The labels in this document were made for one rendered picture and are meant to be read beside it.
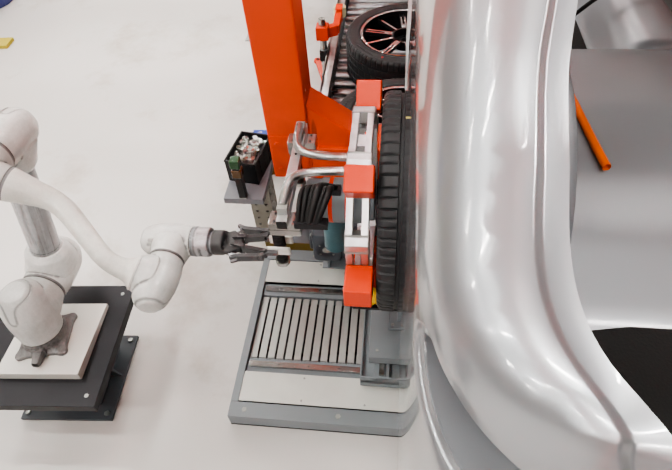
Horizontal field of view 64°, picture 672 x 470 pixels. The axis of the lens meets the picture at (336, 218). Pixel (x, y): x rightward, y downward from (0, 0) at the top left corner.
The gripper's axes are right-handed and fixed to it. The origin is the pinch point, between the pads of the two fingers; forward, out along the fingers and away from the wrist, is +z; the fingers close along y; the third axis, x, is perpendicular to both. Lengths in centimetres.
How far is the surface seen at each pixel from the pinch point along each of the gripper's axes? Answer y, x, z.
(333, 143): -61, -13, 9
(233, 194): -56, -38, -34
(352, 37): -173, -32, 7
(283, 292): -34, -76, -14
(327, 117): -62, -1, 7
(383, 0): -264, -56, 21
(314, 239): -39, -45, 2
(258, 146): -76, -28, -26
